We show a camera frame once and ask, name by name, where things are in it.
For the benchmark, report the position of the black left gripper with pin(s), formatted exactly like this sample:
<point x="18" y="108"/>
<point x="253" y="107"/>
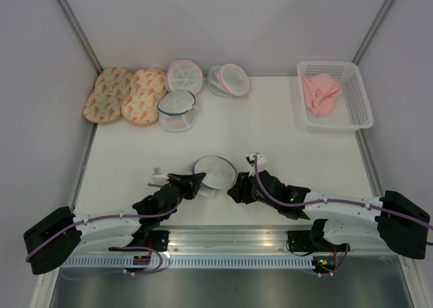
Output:
<point x="191" y="183"/>

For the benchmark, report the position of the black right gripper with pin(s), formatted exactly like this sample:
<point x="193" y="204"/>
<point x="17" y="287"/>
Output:
<point x="239" y="191"/>

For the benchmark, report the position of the blue-trimmed mesh laundry bag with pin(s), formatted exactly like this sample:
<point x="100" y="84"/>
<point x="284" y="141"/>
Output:
<point x="220" y="174"/>

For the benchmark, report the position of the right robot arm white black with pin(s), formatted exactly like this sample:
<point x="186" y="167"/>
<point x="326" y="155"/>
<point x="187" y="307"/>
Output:
<point x="391" y="221"/>

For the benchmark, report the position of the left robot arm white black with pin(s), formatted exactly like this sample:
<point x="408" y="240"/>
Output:
<point x="63" y="234"/>

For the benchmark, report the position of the right floral bra pad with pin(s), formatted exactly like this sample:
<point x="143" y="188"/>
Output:
<point x="147" y="89"/>

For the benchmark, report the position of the floral bra pad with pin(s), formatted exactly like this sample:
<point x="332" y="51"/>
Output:
<point x="111" y="88"/>
<point x="147" y="89"/>

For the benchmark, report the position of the pink-trimmed mesh bag upright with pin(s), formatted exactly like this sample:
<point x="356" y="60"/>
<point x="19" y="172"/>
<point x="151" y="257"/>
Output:
<point x="184" y="75"/>

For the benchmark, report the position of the pink-trimmed mesh bag tilted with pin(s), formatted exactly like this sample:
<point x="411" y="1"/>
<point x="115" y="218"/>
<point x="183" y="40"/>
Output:
<point x="229" y="80"/>

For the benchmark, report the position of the left floral bra pad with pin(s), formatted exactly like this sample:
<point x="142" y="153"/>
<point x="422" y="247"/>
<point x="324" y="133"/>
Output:
<point x="111" y="88"/>

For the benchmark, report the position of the pink bra in basket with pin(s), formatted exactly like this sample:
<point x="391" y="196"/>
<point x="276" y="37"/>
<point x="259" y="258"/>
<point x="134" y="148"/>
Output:
<point x="320" y="93"/>

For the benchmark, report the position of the white perforated plastic basket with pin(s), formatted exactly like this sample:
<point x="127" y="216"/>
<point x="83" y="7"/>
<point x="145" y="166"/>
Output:
<point x="351" y="111"/>

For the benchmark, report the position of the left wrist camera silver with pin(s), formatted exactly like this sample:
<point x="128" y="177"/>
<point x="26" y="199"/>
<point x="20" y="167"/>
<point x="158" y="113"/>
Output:
<point x="158" y="175"/>

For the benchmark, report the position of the aluminium front rail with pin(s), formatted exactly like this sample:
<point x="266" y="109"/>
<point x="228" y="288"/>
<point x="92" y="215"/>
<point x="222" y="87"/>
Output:
<point x="189" y="240"/>

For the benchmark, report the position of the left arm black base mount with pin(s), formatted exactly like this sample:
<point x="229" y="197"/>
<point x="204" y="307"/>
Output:
<point x="154" y="239"/>

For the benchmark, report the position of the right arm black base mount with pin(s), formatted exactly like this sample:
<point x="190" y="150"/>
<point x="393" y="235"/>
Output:
<point x="303" y="241"/>

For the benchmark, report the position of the white slotted cable duct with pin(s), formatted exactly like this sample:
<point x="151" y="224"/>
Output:
<point x="199" y="261"/>

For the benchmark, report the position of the left aluminium corner post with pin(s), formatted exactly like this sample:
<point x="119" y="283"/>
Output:
<point x="79" y="34"/>

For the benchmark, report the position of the aluminium corner post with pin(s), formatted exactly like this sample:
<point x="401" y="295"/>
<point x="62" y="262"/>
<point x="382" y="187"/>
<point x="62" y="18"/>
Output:
<point x="79" y="34"/>
<point x="373" y="29"/>

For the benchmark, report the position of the right aluminium corner post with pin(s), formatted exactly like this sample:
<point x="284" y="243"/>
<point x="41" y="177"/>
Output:
<point x="373" y="29"/>

